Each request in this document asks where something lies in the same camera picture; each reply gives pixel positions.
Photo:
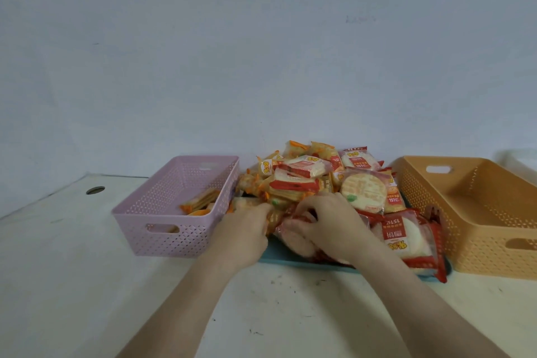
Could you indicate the person's right hand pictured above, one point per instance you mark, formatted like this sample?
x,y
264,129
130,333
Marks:
x,y
340,227

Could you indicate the person's left hand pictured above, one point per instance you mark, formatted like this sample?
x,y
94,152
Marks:
x,y
241,240

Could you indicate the person's left fingers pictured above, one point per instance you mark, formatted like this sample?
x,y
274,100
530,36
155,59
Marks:
x,y
260,214

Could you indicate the person's right fingers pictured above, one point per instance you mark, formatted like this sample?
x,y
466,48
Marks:
x,y
308,210

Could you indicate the red white rice cracker packet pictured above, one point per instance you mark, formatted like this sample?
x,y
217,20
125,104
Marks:
x,y
295,240

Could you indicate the person's left forearm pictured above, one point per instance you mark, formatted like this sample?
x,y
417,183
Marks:
x,y
188,307

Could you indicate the person's right forearm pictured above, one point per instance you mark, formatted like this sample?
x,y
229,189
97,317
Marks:
x,y
419,311

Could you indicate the blue plastic tray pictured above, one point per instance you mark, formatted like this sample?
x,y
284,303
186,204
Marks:
x,y
281,256

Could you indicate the pile of mixed snack packets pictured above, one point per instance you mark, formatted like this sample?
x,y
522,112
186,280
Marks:
x,y
360,190

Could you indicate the orange yellow snack packet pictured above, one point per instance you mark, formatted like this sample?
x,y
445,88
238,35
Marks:
x,y
203,199
198,213

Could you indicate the pink perforated plastic basket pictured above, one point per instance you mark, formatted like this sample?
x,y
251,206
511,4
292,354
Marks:
x,y
168,227

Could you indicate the orange perforated plastic basket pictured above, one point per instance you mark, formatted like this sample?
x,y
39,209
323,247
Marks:
x,y
482,219

